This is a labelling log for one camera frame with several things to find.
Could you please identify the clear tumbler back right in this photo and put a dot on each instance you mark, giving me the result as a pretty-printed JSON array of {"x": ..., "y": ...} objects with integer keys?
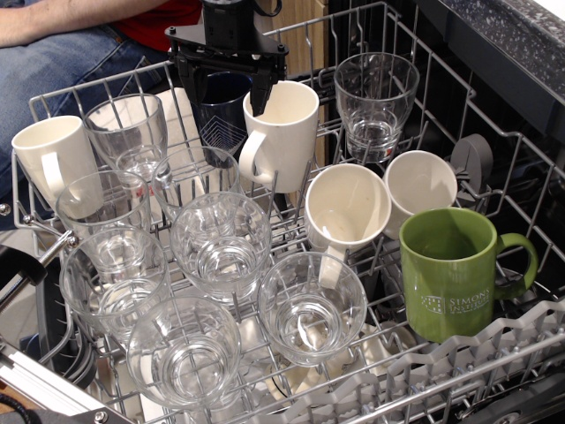
[{"x": 375, "y": 93}]

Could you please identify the grey wire dishwasher rack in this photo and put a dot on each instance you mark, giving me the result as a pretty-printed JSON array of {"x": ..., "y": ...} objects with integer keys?
[{"x": 513, "y": 372}]

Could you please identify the tall white mug with handle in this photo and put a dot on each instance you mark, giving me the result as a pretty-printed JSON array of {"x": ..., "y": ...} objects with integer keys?
[{"x": 281, "y": 141}]

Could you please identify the green ceramic mug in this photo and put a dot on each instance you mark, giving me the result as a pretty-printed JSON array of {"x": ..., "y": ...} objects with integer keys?
[{"x": 448, "y": 261}]

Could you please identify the grey plastic rack clip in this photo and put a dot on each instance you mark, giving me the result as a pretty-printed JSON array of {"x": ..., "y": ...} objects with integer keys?
[{"x": 472, "y": 161}]

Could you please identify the clear glass front bottom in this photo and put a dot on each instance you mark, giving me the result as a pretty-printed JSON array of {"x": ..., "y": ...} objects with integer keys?
[{"x": 184, "y": 352}]

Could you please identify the dark blue cup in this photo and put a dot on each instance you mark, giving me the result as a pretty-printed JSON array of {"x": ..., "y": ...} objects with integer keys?
[{"x": 220, "y": 119}]

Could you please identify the person in jeans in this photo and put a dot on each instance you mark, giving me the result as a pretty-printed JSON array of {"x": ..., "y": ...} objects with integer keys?
[{"x": 67, "y": 56}]

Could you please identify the small white cup right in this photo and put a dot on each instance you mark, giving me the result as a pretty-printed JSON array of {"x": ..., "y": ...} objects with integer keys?
[{"x": 417, "y": 181}]

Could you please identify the clear glass centre back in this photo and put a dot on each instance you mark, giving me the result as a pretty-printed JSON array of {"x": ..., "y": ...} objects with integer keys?
[{"x": 190, "y": 173}]

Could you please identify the clear glass front centre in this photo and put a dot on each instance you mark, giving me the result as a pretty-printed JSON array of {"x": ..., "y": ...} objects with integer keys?
[{"x": 312, "y": 306}]

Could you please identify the tilted white mug centre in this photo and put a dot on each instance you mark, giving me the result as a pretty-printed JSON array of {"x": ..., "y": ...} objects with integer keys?
[{"x": 346, "y": 207}]

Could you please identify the white mug far left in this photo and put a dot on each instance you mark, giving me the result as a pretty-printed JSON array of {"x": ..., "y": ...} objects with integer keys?
[{"x": 54, "y": 153}]

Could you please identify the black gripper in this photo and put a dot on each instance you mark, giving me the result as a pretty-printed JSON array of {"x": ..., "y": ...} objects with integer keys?
[{"x": 227, "y": 40}]

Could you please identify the speckled dark countertop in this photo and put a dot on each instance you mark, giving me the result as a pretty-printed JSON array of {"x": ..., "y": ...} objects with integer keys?
[{"x": 526, "y": 31}]

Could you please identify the clear glass front left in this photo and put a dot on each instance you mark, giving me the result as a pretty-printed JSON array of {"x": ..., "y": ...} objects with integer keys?
[{"x": 113, "y": 309}]

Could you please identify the clear glass left middle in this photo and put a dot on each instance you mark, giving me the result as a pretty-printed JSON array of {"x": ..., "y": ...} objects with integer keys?
[{"x": 107, "y": 210}]

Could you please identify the clear tall glass back left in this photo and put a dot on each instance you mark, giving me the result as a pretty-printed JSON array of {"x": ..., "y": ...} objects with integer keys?
[{"x": 129, "y": 133}]

